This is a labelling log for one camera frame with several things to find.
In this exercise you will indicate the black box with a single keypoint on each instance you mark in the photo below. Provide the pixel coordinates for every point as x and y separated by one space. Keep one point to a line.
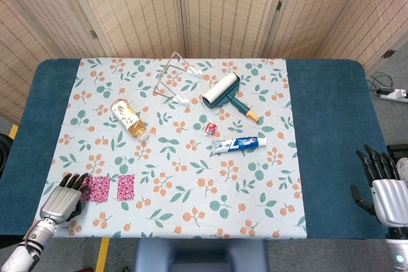
398 149

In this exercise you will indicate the black round object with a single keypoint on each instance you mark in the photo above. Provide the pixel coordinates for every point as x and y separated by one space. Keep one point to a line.
4 154

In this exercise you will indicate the floral fruit print tablecloth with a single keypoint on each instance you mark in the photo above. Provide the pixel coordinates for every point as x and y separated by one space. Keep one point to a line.
191 189

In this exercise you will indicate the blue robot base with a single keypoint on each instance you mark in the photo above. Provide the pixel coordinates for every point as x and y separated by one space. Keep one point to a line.
201 253

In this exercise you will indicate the woven folding screen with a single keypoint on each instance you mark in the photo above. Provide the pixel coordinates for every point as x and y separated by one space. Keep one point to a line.
223 7

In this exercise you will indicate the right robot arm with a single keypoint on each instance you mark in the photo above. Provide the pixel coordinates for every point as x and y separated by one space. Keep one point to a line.
396 249

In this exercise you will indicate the pink patterned cloth piece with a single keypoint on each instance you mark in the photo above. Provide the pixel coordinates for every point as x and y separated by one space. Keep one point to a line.
95 189

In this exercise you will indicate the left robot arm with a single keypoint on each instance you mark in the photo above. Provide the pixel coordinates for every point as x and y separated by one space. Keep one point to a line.
35 232

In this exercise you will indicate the white rounded object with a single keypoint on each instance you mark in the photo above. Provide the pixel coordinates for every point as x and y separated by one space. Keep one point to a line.
404 170

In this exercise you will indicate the white power strip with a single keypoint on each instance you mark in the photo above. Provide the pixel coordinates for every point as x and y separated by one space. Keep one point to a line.
395 94

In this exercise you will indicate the blue toothpaste tube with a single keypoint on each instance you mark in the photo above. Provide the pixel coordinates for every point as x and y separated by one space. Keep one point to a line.
242 143

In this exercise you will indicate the red candy wrapper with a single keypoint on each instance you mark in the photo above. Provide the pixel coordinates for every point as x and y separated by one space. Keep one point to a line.
210 127

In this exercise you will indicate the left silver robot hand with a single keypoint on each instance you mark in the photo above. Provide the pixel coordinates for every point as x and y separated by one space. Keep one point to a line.
59 200

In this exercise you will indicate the green lint roller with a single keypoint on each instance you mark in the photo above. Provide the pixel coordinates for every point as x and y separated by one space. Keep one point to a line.
220 88

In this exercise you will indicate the teal table cover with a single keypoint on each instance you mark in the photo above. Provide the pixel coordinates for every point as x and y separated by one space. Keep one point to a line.
334 125

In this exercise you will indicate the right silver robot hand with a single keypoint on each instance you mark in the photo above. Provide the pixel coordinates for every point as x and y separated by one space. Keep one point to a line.
390 202

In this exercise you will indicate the tea bottle with floral label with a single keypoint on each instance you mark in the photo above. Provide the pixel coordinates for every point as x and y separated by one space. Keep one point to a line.
127 117

